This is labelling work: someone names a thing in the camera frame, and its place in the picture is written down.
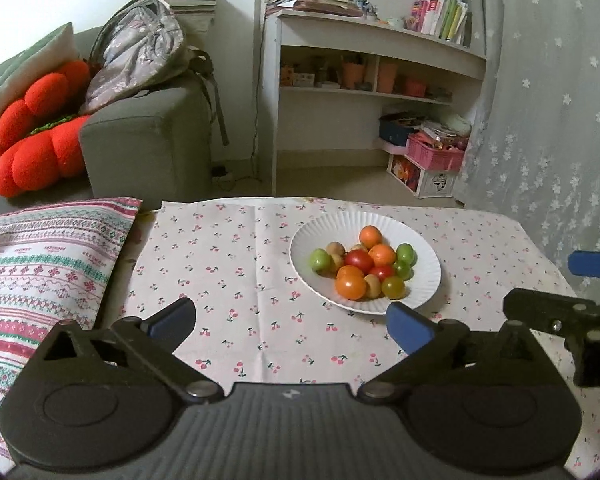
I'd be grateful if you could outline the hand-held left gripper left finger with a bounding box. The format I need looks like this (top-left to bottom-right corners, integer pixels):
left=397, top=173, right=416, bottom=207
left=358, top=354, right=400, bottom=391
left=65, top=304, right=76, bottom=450
left=32, top=297, right=226, bottom=403

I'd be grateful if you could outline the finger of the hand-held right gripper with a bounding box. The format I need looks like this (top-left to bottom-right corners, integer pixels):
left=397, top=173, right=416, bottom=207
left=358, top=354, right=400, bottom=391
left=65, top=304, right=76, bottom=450
left=569, top=250, right=600, bottom=277
left=502, top=287, right=600, bottom=337

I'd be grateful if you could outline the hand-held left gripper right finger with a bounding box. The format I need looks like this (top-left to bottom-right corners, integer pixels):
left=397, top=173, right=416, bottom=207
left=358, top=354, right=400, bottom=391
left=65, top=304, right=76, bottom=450
left=357, top=302, right=566, bottom=403

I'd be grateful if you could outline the white ribbed plate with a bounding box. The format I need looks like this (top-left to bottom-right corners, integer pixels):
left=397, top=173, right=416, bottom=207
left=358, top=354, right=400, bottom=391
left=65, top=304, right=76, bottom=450
left=289, top=211, right=442, bottom=316

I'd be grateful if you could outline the orange tomato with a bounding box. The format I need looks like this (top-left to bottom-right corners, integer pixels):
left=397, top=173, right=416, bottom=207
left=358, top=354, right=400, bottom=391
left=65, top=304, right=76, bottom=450
left=335, top=265, right=368, bottom=301

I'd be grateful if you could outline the mandarin orange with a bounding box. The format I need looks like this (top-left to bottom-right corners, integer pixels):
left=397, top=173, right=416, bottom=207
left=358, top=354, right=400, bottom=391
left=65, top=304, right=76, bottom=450
left=358, top=225, right=384, bottom=249
left=368, top=244, right=397, bottom=267

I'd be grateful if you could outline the cherry print tablecloth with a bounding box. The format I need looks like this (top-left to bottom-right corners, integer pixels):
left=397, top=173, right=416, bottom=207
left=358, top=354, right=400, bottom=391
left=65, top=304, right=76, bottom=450
left=92, top=196, right=600, bottom=471

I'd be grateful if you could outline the striped patterned pillow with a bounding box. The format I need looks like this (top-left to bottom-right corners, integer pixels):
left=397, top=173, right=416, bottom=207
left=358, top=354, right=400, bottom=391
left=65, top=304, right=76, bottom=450
left=0, top=197, right=143, bottom=466

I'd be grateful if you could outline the white printed storage box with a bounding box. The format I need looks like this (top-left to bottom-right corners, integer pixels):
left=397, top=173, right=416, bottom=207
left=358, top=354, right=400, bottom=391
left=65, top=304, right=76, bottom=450
left=387, top=152, right=456, bottom=198

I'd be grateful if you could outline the white floral curtain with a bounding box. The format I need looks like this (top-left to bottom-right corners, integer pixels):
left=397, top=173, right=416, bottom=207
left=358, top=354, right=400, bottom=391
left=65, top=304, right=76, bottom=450
left=452, top=0, right=600, bottom=306

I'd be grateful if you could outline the pink plastic basket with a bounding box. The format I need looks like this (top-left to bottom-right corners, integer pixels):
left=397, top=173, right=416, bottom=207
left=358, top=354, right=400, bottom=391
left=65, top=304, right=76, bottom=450
left=406, top=133, right=466, bottom=172

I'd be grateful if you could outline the grey sofa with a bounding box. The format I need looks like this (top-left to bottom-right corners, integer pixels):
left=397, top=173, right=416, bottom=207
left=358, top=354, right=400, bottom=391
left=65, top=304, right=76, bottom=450
left=0, top=25, right=216, bottom=211

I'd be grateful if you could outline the blue storage box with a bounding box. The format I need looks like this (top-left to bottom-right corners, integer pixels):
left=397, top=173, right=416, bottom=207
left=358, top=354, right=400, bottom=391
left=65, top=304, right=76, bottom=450
left=379, top=112, right=426, bottom=145

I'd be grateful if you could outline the red plush cushion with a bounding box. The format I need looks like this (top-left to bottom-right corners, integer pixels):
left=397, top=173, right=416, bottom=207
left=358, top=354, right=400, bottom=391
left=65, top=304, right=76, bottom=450
left=0, top=60, right=92, bottom=158
left=0, top=115, right=93, bottom=198

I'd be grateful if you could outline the white bookshelf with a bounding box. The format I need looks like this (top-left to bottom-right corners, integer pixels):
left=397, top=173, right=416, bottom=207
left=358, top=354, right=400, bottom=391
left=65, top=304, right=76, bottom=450
left=260, top=0, right=488, bottom=201

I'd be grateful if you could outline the orange flower pot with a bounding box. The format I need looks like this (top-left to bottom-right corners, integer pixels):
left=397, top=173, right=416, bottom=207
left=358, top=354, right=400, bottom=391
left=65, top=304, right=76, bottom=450
left=377, top=59, right=400, bottom=93
left=342, top=57, right=367, bottom=88

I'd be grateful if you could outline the grey floral backpack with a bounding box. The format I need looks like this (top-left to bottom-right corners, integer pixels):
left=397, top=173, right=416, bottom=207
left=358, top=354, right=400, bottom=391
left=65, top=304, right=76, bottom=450
left=78, top=0, right=231, bottom=146

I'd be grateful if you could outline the row of upright books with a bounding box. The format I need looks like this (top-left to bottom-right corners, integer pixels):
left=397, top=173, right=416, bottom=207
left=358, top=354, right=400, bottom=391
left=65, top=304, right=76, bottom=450
left=411, top=0, right=473, bottom=46

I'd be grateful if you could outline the grey and white pillow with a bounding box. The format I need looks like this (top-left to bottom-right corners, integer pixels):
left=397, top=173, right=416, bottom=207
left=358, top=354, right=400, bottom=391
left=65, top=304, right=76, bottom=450
left=0, top=22, right=81, bottom=138

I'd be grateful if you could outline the stack of pink books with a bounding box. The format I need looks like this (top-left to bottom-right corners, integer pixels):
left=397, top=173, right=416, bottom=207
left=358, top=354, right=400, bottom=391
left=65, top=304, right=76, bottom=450
left=159, top=0, right=218, bottom=33

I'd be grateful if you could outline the pile of papers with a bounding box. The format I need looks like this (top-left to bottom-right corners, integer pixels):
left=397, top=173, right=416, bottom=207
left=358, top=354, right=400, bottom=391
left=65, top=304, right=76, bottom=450
left=261, top=0, right=365, bottom=18

